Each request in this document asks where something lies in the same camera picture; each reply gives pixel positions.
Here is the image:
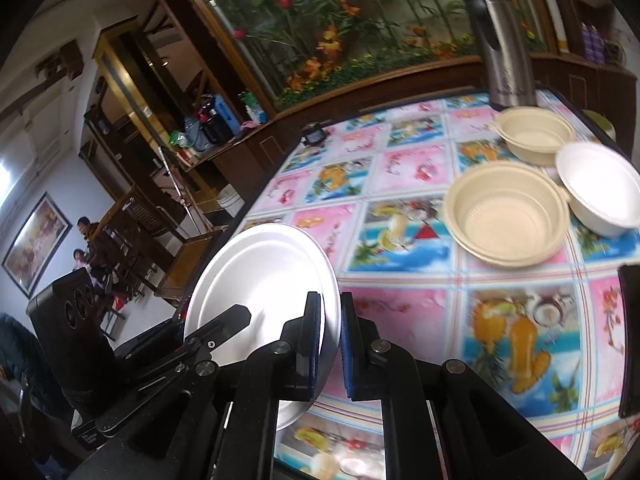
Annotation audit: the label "seated person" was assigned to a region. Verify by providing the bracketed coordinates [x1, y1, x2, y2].
[74, 217, 122, 296]

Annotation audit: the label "large beige bowl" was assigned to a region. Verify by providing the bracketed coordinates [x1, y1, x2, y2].
[442, 162, 570, 269]

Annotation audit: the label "black thermos jug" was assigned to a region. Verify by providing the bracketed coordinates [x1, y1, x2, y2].
[198, 101, 232, 146]

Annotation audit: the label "small black ink bottle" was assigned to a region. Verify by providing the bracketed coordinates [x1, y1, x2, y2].
[300, 122, 328, 146]

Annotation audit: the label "black smartphone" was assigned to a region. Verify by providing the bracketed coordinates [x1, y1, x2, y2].
[617, 264, 640, 418]

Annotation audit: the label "white bowl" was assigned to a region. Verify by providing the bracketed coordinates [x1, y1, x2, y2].
[555, 142, 639, 237]

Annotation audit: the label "wooden chair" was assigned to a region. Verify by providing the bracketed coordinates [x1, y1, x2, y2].
[89, 185, 224, 307]

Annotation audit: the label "steel thermos flask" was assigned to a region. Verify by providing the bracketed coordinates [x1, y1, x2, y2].
[463, 0, 537, 110]

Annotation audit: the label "white paper plate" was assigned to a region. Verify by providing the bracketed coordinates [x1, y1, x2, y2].
[184, 223, 341, 399]

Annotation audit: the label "colourful patterned tablecloth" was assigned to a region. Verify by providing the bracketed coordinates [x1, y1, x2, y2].
[241, 91, 639, 479]

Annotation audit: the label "framed wall painting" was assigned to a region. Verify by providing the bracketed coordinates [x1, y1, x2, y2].
[2, 193, 72, 298]

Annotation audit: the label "purple bottles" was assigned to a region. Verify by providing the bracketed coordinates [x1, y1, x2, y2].
[582, 23, 605, 66]

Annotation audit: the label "small beige bowl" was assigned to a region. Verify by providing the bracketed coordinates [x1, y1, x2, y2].
[494, 106, 576, 167]

